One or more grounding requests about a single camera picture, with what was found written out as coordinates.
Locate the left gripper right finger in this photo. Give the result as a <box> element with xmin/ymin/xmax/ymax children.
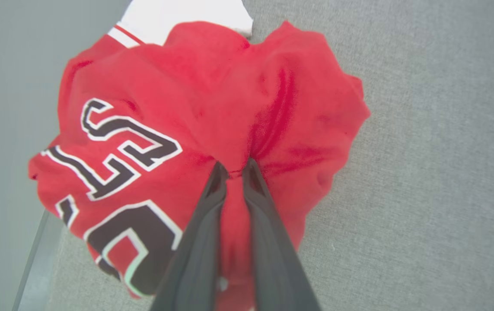
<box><xmin>242</xmin><ymin>158</ymin><xmax>321</xmax><ymax>311</ymax></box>

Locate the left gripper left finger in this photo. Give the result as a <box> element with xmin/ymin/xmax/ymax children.
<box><xmin>150</xmin><ymin>162</ymin><xmax>229</xmax><ymax>311</ymax></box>

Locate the red Bulls basketball jersey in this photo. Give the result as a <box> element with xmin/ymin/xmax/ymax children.
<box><xmin>29</xmin><ymin>0</ymin><xmax>372</xmax><ymax>311</ymax></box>

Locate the grey fabric sofa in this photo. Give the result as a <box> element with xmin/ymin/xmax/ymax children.
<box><xmin>13</xmin><ymin>0</ymin><xmax>494</xmax><ymax>311</ymax></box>

